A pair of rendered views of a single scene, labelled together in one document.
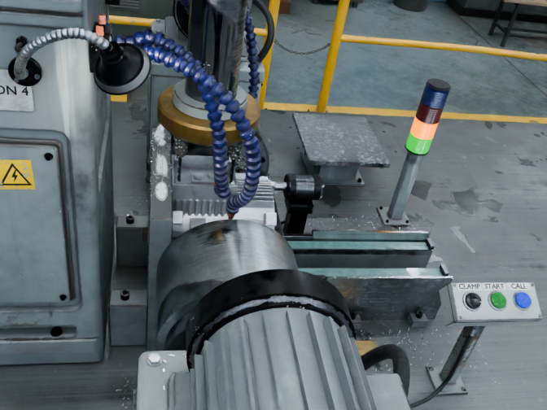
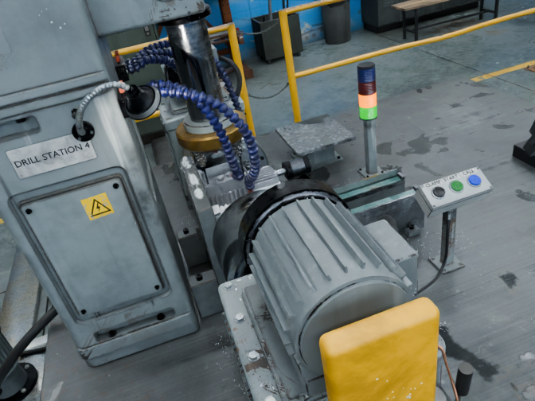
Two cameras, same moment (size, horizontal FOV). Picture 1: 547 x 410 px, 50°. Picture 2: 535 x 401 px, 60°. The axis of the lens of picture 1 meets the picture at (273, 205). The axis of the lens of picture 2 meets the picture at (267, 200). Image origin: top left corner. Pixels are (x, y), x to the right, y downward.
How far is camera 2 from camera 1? 17 cm
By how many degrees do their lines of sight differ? 5
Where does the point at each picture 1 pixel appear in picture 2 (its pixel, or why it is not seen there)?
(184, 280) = (232, 239)
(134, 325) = (212, 297)
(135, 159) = (177, 197)
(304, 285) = (302, 184)
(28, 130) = (97, 173)
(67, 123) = (120, 158)
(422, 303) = (410, 217)
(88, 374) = (193, 340)
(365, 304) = not seen: hidden behind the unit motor
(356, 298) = not seen: hidden behind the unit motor
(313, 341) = (319, 212)
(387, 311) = not seen: hidden behind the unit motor
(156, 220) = (201, 212)
